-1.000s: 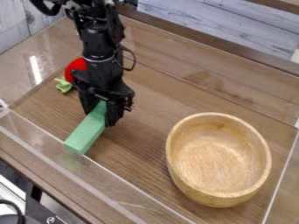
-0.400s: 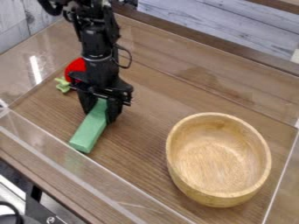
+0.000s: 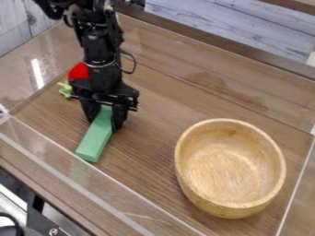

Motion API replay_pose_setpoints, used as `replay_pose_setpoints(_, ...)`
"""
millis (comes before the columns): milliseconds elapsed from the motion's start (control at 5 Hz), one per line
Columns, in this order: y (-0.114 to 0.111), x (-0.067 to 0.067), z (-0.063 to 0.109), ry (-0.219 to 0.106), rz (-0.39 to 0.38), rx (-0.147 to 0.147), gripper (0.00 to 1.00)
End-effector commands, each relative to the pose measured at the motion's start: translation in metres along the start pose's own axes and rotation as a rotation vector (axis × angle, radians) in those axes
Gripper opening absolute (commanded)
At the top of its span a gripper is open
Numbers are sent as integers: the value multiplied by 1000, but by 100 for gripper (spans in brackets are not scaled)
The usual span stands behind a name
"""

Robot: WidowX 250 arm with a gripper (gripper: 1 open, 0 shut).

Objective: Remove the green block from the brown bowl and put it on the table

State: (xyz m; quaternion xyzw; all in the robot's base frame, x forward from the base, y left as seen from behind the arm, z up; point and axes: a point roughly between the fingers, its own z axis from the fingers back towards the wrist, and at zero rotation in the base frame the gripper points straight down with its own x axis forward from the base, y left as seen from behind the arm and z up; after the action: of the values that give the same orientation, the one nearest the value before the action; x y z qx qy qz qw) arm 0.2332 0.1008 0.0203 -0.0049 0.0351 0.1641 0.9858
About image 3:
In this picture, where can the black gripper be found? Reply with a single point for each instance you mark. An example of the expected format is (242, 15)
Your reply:
(106, 89)

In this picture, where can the green rectangular block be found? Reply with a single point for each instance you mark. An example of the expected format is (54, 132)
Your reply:
(96, 136)

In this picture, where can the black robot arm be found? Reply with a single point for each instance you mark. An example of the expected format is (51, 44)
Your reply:
(94, 20)

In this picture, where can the brown wooden bowl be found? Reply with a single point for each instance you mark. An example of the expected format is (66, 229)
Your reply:
(230, 167)

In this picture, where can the red plush strawberry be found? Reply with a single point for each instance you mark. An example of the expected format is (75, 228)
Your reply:
(78, 73)

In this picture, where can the black equipment under table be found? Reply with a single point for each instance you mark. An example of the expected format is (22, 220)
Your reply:
(20, 220)

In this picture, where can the clear acrylic enclosure wall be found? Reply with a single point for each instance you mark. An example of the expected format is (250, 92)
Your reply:
(127, 195)

